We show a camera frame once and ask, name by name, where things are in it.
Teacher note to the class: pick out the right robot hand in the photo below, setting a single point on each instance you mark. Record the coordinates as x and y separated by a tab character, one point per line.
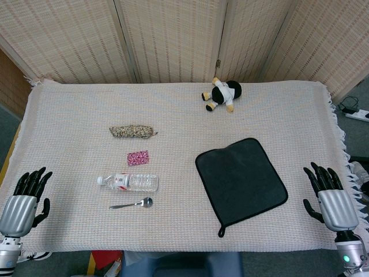
335	202

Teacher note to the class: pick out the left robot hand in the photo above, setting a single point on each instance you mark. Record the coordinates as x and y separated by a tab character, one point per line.
20	203

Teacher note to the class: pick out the black cloth pot holder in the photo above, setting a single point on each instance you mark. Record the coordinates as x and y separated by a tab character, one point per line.
240	184

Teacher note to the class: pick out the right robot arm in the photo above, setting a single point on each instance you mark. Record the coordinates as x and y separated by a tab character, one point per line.
350	251

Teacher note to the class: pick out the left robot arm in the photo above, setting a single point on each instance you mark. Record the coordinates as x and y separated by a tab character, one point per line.
8	254

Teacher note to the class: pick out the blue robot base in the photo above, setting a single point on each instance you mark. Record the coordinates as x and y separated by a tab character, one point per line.
181	264

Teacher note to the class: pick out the black white striped shoe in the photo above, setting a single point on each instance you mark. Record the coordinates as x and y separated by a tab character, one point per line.
34	255

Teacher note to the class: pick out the white power strip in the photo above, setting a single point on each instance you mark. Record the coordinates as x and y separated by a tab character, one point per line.
359	115

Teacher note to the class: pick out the red yellow box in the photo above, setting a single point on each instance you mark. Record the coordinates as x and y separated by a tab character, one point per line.
105	264

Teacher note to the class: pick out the clear plastic water bottle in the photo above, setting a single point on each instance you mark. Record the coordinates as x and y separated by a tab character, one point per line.
132	182

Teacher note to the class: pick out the metal spoon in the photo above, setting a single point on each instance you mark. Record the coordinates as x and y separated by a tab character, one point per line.
135	204

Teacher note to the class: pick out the pink patterned card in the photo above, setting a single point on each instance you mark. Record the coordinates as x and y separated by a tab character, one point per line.
138	158

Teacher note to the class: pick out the black white plush toy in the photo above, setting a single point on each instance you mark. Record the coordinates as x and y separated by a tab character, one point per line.
223	93

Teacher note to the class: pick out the beige woven tablecloth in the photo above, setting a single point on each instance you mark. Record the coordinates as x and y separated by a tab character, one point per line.
173	121

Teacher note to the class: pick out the woven folding screen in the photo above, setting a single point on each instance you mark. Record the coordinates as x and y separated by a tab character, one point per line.
184	37

